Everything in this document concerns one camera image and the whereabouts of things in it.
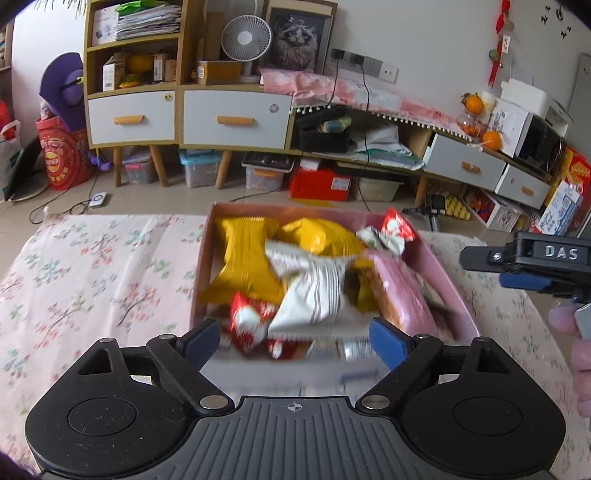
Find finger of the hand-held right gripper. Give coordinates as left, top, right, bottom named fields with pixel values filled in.
left=499, top=272, right=550, bottom=293
left=459, top=246, right=514, bottom=274

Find low wooden stand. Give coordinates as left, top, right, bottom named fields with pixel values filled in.
left=291, top=104, right=555, bottom=211

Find wooden shelf cabinet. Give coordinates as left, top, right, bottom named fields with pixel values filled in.
left=83, top=0, right=297, bottom=188

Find red flat box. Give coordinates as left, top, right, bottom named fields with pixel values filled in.
left=288, top=168, right=352, bottom=203

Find black keyboard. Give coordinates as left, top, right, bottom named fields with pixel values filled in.
left=241, top=152, right=297, bottom=173

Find red printed bag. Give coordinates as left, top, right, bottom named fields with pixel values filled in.
left=36, top=115, right=93, bottom=191

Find blue white printed carton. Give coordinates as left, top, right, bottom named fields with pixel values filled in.
left=538, top=180, right=584, bottom=236

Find framed cat picture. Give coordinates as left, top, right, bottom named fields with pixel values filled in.
left=261, top=0, right=338, bottom=75

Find stack of papers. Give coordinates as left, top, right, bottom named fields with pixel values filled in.
left=115, top=0, right=182, bottom=42

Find clear bin blue lid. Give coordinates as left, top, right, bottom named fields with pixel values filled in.
left=179, top=148, right=223, bottom=189

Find pile of white papers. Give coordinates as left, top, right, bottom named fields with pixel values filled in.
left=351, top=124, right=426, bottom=172

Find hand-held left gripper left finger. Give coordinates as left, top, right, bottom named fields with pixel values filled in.
left=75, top=318, right=234, bottom=416

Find white cabinet drawer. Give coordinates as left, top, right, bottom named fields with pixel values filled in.
left=495, top=165, right=551, bottom=210
left=183, top=89, right=293, bottom=150
left=427, top=133, right=509, bottom=180
left=87, top=92, right=177, bottom=145

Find white shelf box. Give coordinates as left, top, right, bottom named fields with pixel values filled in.
left=91, top=6, right=120, bottom=46

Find small white carton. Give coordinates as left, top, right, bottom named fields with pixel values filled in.
left=102, top=58, right=126, bottom=92

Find black microwave oven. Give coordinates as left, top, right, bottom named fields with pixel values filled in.
left=515, top=113, right=569, bottom=176

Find wooden bookshelf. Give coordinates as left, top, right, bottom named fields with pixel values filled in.
left=0, top=18, right=15, bottom=107

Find red hanging ornament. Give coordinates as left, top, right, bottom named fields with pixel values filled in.
left=488, top=0, right=513, bottom=89

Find black flat board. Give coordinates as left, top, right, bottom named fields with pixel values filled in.
left=4, top=136, right=49, bottom=202

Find white green-print snack packet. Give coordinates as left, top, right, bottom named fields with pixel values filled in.
left=264, top=239, right=366, bottom=343

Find pink cloth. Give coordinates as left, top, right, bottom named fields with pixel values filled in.
left=260, top=68, right=468, bottom=136

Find plain white box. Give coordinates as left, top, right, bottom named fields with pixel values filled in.
left=501, top=78, right=574, bottom=135

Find white desk fan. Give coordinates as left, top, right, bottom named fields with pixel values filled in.
left=221, top=15, right=273, bottom=84

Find large yellow snack packet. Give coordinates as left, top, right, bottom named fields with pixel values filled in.
left=278, top=218, right=368, bottom=260
left=202, top=216, right=288, bottom=306

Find yellow shelf item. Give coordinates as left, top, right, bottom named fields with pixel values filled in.
left=119, top=55, right=156, bottom=89

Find black storage box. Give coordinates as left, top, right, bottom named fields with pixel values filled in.
left=295, top=107, right=353, bottom=154

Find pink cardboard box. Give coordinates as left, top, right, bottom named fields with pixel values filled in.
left=189, top=202, right=482, bottom=370

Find white paper bag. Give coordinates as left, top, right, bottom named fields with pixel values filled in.
left=0, top=120, right=23, bottom=202

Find black floor cable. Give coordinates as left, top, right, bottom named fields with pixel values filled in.
left=30, top=175, right=100, bottom=225

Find purple plush toy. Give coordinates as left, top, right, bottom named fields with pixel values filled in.
left=39, top=52, right=89, bottom=136

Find yellow chips packet blue label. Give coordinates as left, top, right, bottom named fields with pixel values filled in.
left=352, top=265, right=377, bottom=311

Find red yellow printed box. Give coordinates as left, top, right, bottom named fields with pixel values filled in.
left=556, top=148, right=591, bottom=204

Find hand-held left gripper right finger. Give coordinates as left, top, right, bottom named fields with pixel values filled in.
left=355, top=318, right=512, bottom=416

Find yellow toy blocks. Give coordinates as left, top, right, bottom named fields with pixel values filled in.
left=443, top=194, right=468, bottom=220

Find small brown box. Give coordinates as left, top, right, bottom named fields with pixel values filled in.
left=152, top=53, right=179, bottom=83

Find white printed toy box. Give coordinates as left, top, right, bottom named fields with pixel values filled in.
left=462, top=187, right=527, bottom=232

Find wall power sockets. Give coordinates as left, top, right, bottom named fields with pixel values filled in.
left=330, top=47, right=399, bottom=84

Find clear bin orange lid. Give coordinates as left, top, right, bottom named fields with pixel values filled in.
left=245, top=165, right=285, bottom=191

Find pink snack packet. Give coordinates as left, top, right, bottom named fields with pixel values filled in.
left=365, top=251, right=440, bottom=334

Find clear storage bin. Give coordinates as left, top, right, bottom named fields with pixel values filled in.
left=358, top=178, right=400, bottom=203
left=122, top=154, right=158, bottom=186

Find person's right hand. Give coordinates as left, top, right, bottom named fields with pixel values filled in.
left=549, top=306, right=591, bottom=419

